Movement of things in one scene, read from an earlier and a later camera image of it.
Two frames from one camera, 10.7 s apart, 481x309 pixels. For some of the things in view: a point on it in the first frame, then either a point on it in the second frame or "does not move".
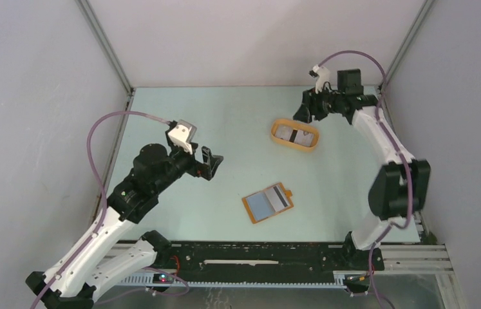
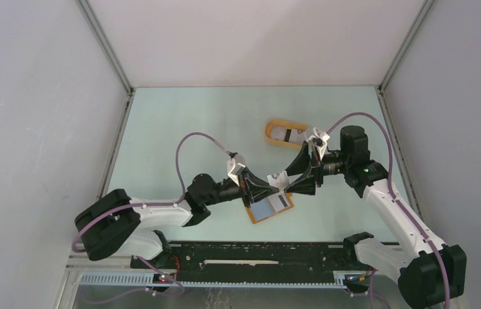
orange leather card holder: x=268 y=202 does not move
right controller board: x=356 y=280 does not move
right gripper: x=311 y=99 → x=305 y=184
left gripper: x=207 y=168 → x=250 y=185
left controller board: x=162 y=278 does not move
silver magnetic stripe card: x=277 y=197 does not move
